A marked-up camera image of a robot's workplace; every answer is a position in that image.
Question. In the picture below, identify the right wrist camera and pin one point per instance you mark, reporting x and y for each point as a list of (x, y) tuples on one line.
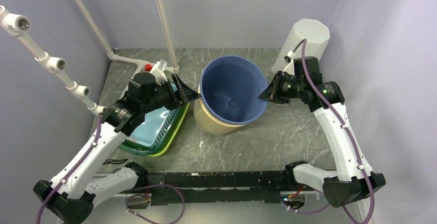
[(289, 68)]

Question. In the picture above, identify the lime green basket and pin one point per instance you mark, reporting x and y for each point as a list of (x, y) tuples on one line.
[(172, 133)]

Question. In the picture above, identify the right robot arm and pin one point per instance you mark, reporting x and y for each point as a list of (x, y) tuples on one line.
[(353, 177)]

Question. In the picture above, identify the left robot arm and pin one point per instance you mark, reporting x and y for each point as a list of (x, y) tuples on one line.
[(71, 194)]

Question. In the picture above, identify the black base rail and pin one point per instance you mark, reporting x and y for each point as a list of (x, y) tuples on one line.
[(208, 187)]

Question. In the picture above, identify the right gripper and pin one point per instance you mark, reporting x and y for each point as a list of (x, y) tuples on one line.
[(271, 93)]

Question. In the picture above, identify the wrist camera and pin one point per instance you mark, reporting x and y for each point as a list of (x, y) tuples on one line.
[(289, 68), (157, 70)]

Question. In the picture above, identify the blue bucket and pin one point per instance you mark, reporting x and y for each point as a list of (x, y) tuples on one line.
[(229, 88)]

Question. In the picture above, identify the light blue perforated basket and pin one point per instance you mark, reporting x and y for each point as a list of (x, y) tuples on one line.
[(148, 137)]

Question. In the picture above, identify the cream cartoon bucket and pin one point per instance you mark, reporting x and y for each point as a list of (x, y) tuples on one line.
[(209, 123)]

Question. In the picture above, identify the dark green basket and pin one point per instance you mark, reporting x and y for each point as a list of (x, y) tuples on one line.
[(138, 100)]

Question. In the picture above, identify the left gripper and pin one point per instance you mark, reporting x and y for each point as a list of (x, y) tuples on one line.
[(187, 92)]

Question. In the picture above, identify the black flat handle piece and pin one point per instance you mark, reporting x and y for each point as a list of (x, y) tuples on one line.
[(114, 161)]

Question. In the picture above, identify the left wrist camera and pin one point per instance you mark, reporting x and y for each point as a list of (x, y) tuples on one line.
[(157, 70)]

